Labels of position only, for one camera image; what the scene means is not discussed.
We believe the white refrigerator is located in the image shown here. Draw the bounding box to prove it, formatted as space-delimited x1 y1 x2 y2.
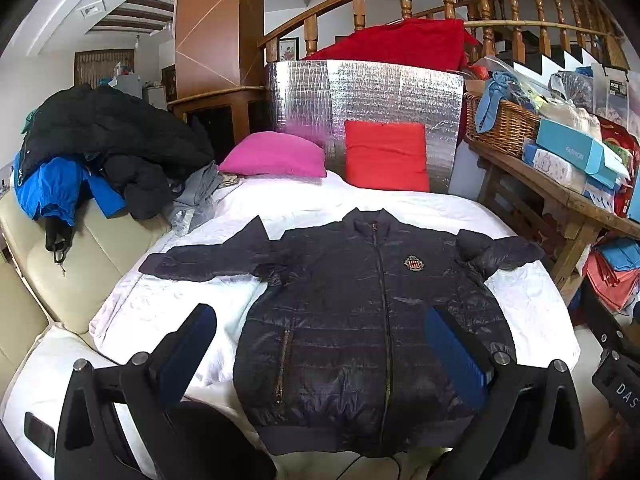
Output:
142 85 167 111

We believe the stack of folded cloths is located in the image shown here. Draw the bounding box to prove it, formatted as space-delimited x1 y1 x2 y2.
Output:
584 237 640 312

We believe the red gift bag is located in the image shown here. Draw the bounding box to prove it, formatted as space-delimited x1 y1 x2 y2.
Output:
597 114 640 173

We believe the white patterned box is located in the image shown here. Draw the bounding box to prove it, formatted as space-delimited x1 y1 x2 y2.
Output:
522 139 587 194

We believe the white textured blanket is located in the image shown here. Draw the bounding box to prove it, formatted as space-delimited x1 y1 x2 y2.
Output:
90 170 582 466

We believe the brown curtain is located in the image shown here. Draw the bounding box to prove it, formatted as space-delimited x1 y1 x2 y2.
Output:
74 48 136 87

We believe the wooden column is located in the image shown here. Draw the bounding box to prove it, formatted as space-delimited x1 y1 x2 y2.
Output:
173 0 267 102

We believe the teal cardboard box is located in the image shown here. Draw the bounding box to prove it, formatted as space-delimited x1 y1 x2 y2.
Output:
536 118 632 190

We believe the dark navy puffer jacket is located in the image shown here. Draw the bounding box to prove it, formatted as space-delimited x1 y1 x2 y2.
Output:
138 207 546 458

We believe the silver foil insulation board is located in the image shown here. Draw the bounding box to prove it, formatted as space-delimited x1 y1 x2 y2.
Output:
265 59 465 195

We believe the cream leather sofa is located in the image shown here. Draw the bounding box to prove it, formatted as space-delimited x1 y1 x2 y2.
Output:
0 189 172 403

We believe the wooden table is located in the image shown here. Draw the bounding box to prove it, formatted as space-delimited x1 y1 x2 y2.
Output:
467 135 640 306

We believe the pink pillow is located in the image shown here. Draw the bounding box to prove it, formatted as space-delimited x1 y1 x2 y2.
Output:
218 131 328 179

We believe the blue cloth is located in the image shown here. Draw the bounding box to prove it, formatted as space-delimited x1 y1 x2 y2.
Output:
475 72 522 134

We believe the red pillow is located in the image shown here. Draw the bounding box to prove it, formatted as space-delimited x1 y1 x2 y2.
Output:
344 120 431 193

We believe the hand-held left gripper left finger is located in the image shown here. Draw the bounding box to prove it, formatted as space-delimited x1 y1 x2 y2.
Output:
54 303 218 480

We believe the black puffer jacket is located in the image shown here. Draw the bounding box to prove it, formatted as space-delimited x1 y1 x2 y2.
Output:
21 84 216 221

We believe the blue jacket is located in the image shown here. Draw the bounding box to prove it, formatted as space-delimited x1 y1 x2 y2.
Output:
13 152 127 227

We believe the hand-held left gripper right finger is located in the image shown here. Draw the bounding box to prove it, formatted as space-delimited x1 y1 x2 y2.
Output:
425 306 587 480

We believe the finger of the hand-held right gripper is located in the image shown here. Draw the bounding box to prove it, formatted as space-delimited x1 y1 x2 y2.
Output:
579 282 632 357

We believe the red cloth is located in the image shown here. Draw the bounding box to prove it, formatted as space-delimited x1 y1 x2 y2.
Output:
302 18 482 72

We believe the clear plastic bag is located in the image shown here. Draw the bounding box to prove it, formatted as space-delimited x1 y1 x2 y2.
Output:
169 199 217 237

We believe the wicker basket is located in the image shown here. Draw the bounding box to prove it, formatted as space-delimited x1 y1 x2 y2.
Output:
465 92 543 159

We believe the wooden cabinet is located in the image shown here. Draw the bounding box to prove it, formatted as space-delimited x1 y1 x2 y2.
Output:
166 86 267 163

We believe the grey garment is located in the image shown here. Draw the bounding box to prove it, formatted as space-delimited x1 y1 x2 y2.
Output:
172 164 237 212

